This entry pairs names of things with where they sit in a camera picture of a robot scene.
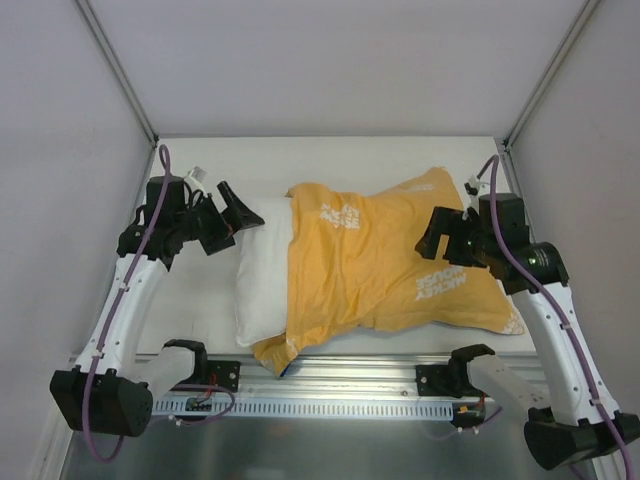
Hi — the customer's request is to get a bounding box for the white pillow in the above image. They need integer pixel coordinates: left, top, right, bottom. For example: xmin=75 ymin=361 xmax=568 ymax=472
xmin=235 ymin=197 xmax=293 ymax=348

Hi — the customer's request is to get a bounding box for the yellow Mickey Mouse pillowcase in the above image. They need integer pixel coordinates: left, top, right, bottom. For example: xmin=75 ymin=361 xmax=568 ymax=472
xmin=251 ymin=167 xmax=525 ymax=375

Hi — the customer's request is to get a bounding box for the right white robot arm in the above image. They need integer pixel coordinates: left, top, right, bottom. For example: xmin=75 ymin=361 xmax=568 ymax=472
xmin=415 ymin=193 xmax=639 ymax=470

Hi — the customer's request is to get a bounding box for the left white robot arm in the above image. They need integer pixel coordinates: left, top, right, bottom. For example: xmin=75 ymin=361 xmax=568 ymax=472
xmin=50 ymin=175 xmax=265 ymax=437

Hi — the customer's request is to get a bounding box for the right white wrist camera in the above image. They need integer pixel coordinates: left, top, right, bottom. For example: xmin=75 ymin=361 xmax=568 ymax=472
xmin=464 ymin=175 xmax=490 ymax=198

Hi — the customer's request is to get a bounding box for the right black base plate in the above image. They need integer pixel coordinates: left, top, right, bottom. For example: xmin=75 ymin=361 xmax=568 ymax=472
xmin=415 ymin=364 xmax=483 ymax=398

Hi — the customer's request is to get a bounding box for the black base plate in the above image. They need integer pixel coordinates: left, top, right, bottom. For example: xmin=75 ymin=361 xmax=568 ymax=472
xmin=187 ymin=360 xmax=241 ymax=393
xmin=415 ymin=364 xmax=483 ymax=398

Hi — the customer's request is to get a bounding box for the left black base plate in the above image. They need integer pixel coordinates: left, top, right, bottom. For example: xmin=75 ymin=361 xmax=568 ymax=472
xmin=187 ymin=360 xmax=241 ymax=393

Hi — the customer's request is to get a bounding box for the aluminium mounting rail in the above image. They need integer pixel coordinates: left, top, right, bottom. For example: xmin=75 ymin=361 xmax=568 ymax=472
xmin=67 ymin=352 xmax=551 ymax=401

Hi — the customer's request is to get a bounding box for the white slotted cable duct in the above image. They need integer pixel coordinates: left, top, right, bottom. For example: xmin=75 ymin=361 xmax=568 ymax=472
xmin=152 ymin=395 xmax=454 ymax=422

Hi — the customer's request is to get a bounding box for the left aluminium frame post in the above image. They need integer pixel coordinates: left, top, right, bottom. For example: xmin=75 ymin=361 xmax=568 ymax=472
xmin=73 ymin=0 xmax=159 ymax=148

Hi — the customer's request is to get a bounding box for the aluminium frame post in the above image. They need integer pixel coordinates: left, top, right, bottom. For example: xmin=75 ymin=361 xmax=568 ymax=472
xmin=73 ymin=0 xmax=159 ymax=148
xmin=501 ymin=0 xmax=601 ymax=153

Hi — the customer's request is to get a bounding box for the right aluminium frame post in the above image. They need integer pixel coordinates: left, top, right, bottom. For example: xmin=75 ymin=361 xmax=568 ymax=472
xmin=501 ymin=0 xmax=601 ymax=153

